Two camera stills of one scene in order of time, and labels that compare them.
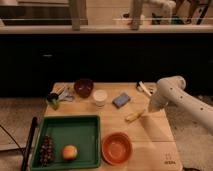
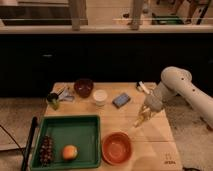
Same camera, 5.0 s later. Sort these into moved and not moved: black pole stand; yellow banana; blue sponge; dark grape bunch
Moved: yellow banana
Not moved: dark grape bunch; blue sponge; black pole stand
